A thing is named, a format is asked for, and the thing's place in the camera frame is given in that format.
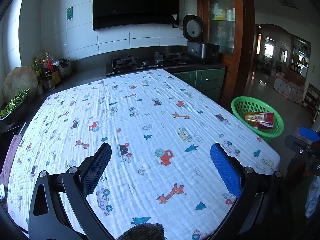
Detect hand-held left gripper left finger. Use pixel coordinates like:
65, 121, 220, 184
28, 142, 115, 240

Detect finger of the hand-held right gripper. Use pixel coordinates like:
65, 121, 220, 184
284, 135, 320, 153
299, 127, 320, 142

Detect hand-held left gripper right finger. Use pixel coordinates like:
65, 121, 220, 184
209, 142, 294, 240

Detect red drink carton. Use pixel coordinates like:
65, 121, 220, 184
257, 112, 274, 130

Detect green plastic basket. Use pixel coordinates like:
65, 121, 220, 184
231, 96, 285, 143

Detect white dotted fabric box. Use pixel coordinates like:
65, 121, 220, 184
274, 77, 304, 104

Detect printed cartoon blanket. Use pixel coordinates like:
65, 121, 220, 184
7, 69, 280, 240

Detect dark knit cloth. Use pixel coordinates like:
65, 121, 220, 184
117, 222, 165, 240

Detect purple towel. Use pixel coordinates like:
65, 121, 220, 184
0, 135, 22, 188

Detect green kitchen cabinets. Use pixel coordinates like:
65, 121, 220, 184
171, 68, 227, 100

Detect bowl of green vegetables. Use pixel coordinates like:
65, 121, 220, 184
0, 88, 32, 125

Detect group of condiment bottles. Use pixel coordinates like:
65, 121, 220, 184
31, 52, 62, 92

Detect wooden glass door cabinet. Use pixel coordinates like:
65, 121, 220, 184
196, 0, 257, 105

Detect black gas stove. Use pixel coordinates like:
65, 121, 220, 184
105, 52, 198, 77

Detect round wooden chopping board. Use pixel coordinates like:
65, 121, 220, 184
2, 66, 38, 103

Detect black rice cooker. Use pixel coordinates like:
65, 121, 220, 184
183, 14, 220, 64

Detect black range hood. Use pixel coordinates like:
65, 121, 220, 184
91, 0, 194, 31

